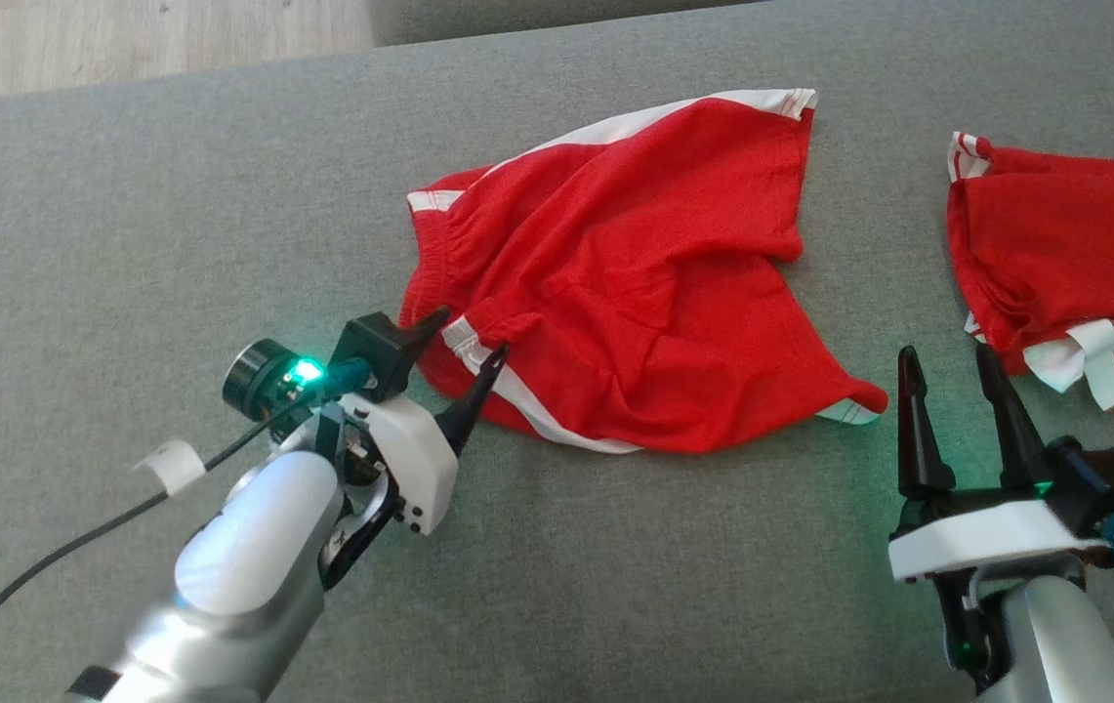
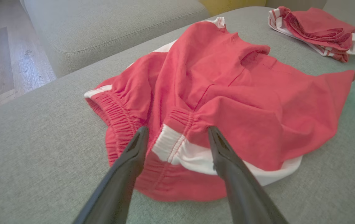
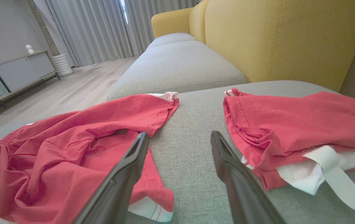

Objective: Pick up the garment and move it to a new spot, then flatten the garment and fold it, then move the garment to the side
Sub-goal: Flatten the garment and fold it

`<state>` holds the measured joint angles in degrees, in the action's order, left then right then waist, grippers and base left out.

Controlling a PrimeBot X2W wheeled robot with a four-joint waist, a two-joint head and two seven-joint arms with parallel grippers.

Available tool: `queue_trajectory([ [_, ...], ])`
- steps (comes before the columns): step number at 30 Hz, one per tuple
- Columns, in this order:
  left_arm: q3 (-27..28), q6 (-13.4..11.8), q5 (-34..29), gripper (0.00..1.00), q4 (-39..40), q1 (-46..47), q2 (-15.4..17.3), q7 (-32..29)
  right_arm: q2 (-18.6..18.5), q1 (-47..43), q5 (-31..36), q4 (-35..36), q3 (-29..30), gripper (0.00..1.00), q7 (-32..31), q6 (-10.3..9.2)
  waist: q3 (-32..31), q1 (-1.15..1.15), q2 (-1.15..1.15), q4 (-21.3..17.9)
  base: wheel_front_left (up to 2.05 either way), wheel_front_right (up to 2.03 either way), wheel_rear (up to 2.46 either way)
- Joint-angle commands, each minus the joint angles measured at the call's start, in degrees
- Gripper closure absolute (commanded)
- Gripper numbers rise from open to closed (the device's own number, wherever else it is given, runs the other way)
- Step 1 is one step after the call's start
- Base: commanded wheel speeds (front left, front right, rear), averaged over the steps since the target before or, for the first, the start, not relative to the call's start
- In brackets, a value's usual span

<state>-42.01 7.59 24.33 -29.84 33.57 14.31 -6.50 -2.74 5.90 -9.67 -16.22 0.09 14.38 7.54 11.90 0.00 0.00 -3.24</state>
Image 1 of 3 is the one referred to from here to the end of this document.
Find white cable clip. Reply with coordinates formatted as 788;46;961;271
135;440;208;495

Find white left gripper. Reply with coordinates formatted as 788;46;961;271
317;306;511;592

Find grey fabric sofa seat cushion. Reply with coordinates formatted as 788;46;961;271
0;0;1114;703

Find red shorts with white stripes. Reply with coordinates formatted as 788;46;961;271
398;89;890;457

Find grey fabric sofa back cushion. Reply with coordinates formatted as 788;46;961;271
366;0;772;49

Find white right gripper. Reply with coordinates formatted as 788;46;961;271
887;341;1105;685

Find red basketball jersey number 23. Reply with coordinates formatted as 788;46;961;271
945;131;1114;412

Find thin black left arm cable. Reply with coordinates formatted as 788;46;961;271
0;402;289;689

